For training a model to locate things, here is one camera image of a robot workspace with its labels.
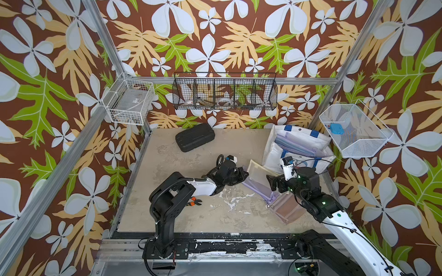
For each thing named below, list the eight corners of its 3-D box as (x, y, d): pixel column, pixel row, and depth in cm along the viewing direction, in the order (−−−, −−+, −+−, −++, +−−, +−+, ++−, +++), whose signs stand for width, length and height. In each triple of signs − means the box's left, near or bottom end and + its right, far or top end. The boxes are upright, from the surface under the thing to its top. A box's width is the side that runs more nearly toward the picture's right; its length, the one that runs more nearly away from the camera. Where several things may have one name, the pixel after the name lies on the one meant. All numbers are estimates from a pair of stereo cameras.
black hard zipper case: (184, 154, 108) (183, 149, 104) (173, 140, 116) (172, 135, 112) (216, 137, 118) (216, 132, 113) (205, 125, 125) (204, 120, 121)
